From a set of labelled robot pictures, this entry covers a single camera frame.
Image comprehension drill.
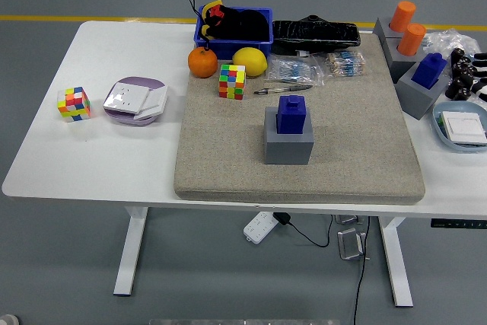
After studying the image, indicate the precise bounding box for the black wrapped long object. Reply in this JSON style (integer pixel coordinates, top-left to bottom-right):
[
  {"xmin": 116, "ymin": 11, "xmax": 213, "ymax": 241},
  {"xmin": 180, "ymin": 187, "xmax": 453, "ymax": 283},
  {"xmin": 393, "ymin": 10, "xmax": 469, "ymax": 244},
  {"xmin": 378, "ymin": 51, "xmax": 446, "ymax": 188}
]
[{"xmin": 272, "ymin": 14, "xmax": 361, "ymax": 56}]

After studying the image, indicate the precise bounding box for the purple plate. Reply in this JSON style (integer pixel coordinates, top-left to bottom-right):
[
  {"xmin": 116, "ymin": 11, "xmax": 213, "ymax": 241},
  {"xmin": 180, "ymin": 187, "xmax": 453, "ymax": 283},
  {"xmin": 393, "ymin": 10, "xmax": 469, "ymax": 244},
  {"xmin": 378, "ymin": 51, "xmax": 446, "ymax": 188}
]
[{"xmin": 103, "ymin": 76, "xmax": 169, "ymax": 127}]

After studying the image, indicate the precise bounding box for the clear plastic bag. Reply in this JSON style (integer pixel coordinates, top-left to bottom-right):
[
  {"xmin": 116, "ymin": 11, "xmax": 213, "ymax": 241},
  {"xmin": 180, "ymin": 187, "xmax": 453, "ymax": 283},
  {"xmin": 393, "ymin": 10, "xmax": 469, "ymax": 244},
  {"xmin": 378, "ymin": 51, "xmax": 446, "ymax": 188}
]
[{"xmin": 422, "ymin": 27, "xmax": 487, "ymax": 75}]

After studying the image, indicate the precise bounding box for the black plug with cord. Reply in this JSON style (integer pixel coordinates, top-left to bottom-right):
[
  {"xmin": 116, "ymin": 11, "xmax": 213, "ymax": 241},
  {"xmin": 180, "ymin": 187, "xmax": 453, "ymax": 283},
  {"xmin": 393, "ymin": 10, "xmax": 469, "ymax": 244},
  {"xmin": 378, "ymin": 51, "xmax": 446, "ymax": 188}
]
[{"xmin": 273, "ymin": 212, "xmax": 334, "ymax": 248}]

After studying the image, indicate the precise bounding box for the bag of blue resistors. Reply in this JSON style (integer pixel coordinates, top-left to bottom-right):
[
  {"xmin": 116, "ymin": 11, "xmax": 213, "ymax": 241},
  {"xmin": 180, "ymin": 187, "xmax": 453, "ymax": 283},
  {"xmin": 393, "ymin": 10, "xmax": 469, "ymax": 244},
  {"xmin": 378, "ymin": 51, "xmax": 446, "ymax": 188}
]
[{"xmin": 267, "ymin": 55, "xmax": 325, "ymax": 86}]

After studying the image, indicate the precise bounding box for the large white socket panel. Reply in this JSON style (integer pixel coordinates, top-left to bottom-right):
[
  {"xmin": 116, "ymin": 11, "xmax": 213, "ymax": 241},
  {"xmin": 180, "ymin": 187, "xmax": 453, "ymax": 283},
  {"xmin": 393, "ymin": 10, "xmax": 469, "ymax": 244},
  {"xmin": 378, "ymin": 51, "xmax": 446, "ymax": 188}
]
[{"xmin": 103, "ymin": 81, "xmax": 150, "ymax": 116}]

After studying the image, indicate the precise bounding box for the grey cylinder holder block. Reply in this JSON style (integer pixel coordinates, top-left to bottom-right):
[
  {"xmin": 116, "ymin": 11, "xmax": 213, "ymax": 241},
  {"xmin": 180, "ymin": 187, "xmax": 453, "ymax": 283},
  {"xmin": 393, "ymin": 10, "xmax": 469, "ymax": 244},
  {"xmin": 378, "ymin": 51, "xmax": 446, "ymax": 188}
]
[
  {"xmin": 384, "ymin": 35, "xmax": 429, "ymax": 82},
  {"xmin": 372, "ymin": 17, "xmax": 404, "ymax": 43}
]

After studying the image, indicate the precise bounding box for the bag of tan resistors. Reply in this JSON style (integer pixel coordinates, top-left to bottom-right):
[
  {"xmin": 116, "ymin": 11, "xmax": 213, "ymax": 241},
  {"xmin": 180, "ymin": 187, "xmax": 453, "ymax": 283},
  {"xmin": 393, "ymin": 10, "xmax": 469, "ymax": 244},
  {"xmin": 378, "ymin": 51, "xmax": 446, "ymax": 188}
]
[{"xmin": 325, "ymin": 50, "xmax": 368, "ymax": 78}]

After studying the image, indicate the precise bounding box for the black floor cable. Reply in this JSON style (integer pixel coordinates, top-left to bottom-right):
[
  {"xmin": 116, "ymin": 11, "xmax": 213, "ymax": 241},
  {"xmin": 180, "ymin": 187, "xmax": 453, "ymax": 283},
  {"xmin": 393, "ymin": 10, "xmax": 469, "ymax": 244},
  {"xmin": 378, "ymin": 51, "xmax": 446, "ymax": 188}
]
[{"xmin": 352, "ymin": 216, "xmax": 372, "ymax": 325}]

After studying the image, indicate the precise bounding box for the light blue plate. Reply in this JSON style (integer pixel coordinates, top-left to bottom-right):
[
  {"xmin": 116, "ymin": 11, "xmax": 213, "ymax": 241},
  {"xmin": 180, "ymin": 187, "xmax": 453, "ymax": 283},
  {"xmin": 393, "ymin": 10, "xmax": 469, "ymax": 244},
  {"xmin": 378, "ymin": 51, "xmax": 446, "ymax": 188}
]
[{"xmin": 432, "ymin": 100, "xmax": 487, "ymax": 154}]

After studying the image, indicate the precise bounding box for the black silver pen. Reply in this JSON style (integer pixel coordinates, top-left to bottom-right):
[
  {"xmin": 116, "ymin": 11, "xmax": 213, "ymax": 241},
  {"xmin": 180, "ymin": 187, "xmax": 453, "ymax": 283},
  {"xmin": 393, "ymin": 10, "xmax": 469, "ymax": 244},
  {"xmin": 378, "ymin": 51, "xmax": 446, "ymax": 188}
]
[{"xmin": 253, "ymin": 84, "xmax": 314, "ymax": 96}]

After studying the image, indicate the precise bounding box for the orange fruit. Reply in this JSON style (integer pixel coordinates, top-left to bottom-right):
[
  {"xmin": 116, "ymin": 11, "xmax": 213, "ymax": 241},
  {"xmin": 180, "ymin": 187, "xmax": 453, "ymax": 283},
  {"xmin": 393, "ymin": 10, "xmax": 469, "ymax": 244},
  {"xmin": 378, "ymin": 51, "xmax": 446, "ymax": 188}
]
[{"xmin": 187, "ymin": 46, "xmax": 218, "ymax": 78}]

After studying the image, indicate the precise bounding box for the black table control panel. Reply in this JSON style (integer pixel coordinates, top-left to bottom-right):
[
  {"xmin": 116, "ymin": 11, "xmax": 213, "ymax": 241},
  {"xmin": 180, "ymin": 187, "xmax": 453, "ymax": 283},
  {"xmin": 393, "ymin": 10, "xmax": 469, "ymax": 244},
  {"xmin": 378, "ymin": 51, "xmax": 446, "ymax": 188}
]
[{"xmin": 430, "ymin": 218, "xmax": 487, "ymax": 229}]

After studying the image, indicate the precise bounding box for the white table leg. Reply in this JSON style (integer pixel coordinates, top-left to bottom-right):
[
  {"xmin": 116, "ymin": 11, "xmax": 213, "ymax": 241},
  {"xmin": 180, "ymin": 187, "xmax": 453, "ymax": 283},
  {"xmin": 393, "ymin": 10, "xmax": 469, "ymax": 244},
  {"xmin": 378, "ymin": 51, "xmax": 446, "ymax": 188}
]
[
  {"xmin": 113, "ymin": 206, "xmax": 148, "ymax": 298},
  {"xmin": 378, "ymin": 216, "xmax": 415, "ymax": 307}
]

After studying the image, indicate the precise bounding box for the grey-brown mat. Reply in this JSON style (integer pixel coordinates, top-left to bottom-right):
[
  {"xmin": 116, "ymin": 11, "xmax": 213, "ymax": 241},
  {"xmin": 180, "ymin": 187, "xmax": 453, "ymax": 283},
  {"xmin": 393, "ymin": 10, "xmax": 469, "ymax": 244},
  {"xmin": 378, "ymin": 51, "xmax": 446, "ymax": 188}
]
[{"xmin": 173, "ymin": 31, "xmax": 426, "ymax": 204}]

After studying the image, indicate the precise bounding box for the four-by-four colourful puzzle cube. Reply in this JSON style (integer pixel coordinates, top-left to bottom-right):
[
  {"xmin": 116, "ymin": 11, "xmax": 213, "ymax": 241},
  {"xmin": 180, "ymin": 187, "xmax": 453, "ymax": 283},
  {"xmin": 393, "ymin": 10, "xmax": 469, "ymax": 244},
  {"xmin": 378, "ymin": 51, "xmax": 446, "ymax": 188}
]
[{"xmin": 218, "ymin": 63, "xmax": 247, "ymax": 100}]

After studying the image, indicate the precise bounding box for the large metal bracket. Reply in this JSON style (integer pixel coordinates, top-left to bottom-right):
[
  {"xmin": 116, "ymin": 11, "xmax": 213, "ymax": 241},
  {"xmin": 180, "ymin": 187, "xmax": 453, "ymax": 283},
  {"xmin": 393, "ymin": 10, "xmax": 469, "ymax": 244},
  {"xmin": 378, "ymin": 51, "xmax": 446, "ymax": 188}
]
[{"xmin": 337, "ymin": 228, "xmax": 368, "ymax": 261}]

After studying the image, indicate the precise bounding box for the white power strip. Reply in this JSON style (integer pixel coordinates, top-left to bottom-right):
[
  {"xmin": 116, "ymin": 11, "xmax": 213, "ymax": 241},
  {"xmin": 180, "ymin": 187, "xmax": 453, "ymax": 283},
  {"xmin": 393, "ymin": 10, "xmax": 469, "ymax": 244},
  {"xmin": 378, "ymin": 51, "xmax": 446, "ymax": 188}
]
[{"xmin": 243, "ymin": 210, "xmax": 278, "ymax": 244}]

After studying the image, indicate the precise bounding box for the orange cylinder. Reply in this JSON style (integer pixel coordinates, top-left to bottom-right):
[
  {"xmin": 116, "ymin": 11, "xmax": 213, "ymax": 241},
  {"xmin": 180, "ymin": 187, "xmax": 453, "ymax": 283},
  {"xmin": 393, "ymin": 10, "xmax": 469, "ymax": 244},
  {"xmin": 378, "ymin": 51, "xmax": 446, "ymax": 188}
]
[
  {"xmin": 397, "ymin": 23, "xmax": 427, "ymax": 56},
  {"xmin": 390, "ymin": 0, "xmax": 418, "ymax": 33}
]

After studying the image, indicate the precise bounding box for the grey square seal holder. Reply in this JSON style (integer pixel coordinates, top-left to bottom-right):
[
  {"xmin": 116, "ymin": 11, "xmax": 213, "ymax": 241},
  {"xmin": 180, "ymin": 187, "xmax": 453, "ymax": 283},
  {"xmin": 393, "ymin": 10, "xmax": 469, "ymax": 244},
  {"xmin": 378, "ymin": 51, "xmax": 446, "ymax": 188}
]
[
  {"xmin": 264, "ymin": 107, "xmax": 315, "ymax": 166},
  {"xmin": 395, "ymin": 62, "xmax": 450, "ymax": 120}
]

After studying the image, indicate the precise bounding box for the blue seal with square knob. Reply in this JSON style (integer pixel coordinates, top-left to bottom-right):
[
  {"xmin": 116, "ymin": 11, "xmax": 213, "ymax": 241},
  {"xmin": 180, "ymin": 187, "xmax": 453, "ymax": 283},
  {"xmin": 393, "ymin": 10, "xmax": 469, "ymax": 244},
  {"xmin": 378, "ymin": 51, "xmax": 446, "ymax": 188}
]
[
  {"xmin": 276, "ymin": 94, "xmax": 308, "ymax": 135},
  {"xmin": 412, "ymin": 53, "xmax": 448, "ymax": 90}
]

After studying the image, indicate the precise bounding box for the three-by-three colourful puzzle cube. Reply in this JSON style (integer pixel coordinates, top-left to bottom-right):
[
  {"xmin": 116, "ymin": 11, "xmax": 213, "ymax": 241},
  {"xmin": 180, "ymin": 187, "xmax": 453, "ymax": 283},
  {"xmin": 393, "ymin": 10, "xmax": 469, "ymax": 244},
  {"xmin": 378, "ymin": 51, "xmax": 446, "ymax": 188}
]
[{"xmin": 57, "ymin": 86, "xmax": 92, "ymax": 123}]

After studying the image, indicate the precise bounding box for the small white switch panel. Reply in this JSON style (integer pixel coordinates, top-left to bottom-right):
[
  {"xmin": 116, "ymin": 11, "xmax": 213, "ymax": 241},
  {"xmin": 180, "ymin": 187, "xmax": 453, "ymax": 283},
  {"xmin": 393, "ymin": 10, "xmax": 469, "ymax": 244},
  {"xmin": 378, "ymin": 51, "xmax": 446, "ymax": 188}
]
[{"xmin": 135, "ymin": 86, "xmax": 169, "ymax": 120}]

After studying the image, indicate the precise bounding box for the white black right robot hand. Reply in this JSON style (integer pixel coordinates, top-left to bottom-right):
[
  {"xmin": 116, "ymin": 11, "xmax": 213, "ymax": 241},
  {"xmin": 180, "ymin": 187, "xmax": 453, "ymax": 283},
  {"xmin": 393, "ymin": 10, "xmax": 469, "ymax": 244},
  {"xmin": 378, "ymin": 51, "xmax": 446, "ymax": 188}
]
[{"xmin": 470, "ymin": 52, "xmax": 487, "ymax": 104}]

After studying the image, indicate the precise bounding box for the yellow lemon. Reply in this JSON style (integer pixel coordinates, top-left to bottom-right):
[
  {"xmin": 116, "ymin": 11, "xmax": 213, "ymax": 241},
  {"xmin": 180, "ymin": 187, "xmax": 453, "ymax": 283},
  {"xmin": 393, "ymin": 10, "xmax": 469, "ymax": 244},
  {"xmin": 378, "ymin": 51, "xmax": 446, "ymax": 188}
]
[{"xmin": 232, "ymin": 46, "xmax": 269, "ymax": 77}]

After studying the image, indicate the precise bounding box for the blue plastic bin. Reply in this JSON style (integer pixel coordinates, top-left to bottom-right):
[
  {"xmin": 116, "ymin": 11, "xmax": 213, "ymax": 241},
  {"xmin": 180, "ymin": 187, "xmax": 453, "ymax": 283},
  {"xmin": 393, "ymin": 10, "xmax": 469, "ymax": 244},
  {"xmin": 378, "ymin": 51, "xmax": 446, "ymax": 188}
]
[{"xmin": 193, "ymin": 6, "xmax": 274, "ymax": 60}]

